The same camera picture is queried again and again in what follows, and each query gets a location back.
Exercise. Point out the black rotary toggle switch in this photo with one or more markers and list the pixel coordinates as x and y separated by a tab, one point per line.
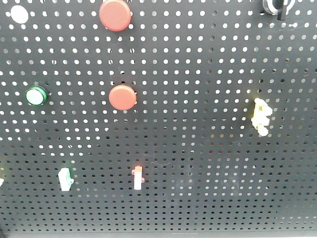
278	7

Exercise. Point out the yellow plastic clip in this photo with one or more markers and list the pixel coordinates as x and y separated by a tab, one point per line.
260	119

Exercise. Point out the white round button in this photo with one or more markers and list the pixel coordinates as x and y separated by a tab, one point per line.
19	14

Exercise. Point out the green white plastic clip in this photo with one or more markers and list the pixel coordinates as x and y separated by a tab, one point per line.
65	179

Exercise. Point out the black perforated pegboard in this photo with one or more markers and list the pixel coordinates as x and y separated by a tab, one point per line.
196	67

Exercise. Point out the lower red button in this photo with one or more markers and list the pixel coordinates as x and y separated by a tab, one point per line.
122	97

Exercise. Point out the red white plastic clip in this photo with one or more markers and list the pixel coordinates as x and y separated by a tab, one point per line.
138	179

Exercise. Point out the upper large red button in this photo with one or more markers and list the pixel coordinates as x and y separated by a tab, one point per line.
115	15

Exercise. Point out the green illuminated button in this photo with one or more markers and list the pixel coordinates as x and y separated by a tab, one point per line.
36	95

